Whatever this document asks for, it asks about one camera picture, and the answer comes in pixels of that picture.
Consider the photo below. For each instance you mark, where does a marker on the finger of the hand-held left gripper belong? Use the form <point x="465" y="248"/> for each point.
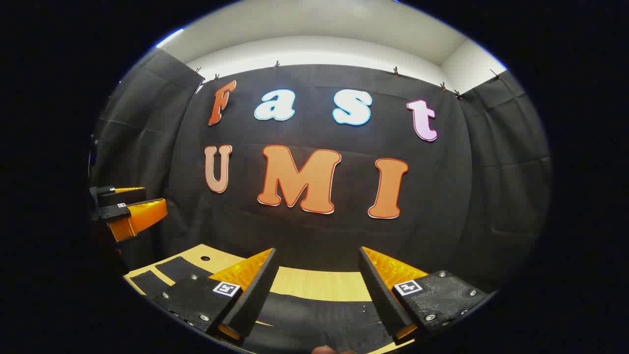
<point x="140" y="216"/>
<point x="120" y="195"/>

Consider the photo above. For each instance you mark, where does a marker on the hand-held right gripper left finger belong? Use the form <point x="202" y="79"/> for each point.
<point x="253" y="290"/>

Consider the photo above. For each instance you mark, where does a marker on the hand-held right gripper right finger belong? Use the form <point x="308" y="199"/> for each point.
<point x="381" y="290"/>

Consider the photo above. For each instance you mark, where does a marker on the dark denim jeans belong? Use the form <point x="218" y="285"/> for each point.
<point x="314" y="319"/>

